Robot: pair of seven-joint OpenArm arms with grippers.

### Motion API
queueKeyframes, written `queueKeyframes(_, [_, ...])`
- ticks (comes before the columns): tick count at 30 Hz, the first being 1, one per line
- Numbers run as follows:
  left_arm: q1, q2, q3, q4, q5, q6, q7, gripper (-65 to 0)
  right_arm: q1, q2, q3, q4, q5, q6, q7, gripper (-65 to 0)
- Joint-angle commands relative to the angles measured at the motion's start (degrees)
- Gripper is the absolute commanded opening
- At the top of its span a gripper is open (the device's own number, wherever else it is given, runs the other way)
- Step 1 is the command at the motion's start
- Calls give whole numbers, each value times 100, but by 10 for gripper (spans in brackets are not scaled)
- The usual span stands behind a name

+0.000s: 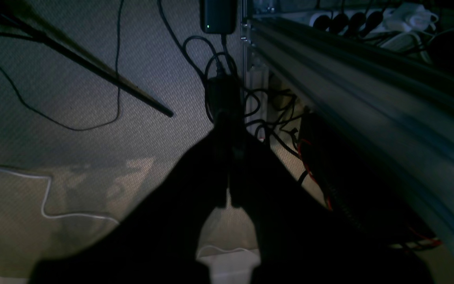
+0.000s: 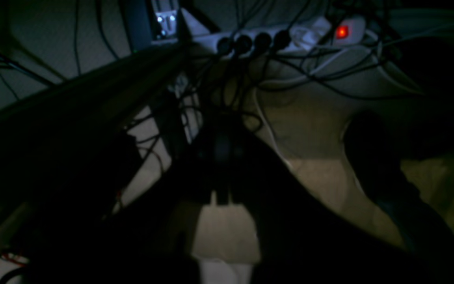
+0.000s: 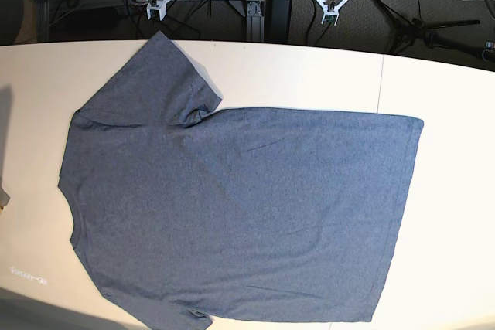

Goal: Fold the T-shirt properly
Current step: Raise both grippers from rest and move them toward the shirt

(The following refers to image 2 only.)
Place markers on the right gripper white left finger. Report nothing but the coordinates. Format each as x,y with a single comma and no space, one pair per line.
47,136

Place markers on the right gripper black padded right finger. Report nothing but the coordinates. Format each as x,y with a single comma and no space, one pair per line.
378,174

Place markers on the white power strip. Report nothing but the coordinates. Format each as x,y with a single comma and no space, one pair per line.
303,36

